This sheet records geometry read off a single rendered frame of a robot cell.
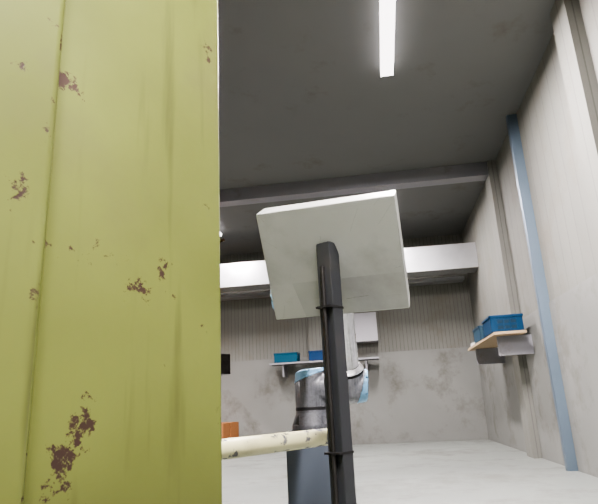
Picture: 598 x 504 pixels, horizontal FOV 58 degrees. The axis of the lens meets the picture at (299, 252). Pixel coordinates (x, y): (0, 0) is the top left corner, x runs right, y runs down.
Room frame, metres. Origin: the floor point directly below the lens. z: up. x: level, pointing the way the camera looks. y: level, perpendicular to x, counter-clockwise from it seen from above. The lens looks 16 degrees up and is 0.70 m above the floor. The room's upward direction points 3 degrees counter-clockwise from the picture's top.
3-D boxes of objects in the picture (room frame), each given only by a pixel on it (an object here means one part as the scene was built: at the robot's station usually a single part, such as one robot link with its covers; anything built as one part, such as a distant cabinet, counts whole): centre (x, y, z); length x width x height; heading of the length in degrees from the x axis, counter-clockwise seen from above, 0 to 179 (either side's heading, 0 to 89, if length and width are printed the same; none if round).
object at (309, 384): (2.61, -0.03, 0.79); 0.17 x 0.15 x 0.18; 83
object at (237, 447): (1.41, 0.09, 0.62); 0.44 x 0.05 x 0.05; 141
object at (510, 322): (6.45, -2.36, 1.50); 0.51 x 0.38 x 0.20; 172
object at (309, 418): (2.61, -0.02, 0.65); 0.19 x 0.19 x 0.10
